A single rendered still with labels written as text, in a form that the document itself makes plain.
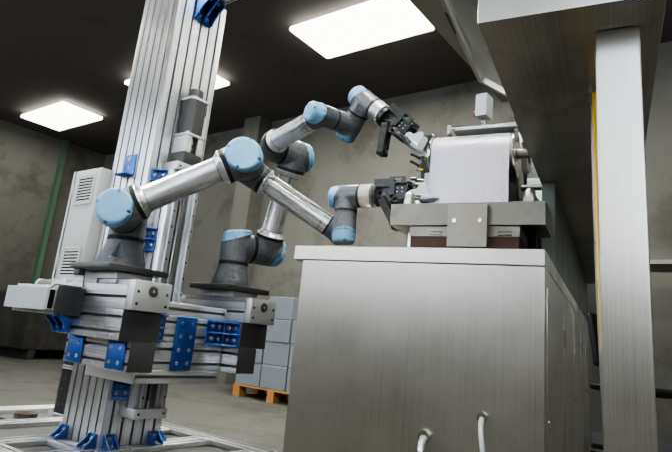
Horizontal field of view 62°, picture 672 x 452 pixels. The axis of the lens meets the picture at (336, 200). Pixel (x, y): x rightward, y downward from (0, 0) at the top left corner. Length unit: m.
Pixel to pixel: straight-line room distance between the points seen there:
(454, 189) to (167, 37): 1.35
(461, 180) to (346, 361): 0.64
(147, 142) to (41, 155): 8.24
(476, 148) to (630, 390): 1.06
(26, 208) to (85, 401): 8.15
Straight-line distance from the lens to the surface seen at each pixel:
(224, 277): 2.22
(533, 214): 1.45
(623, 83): 0.92
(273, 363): 5.77
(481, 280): 1.37
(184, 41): 2.45
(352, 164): 6.78
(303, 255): 1.55
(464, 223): 1.45
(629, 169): 0.87
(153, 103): 2.34
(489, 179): 1.70
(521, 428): 1.36
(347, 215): 1.78
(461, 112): 6.28
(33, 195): 10.35
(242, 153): 1.78
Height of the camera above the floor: 0.66
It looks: 14 degrees up
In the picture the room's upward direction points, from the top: 5 degrees clockwise
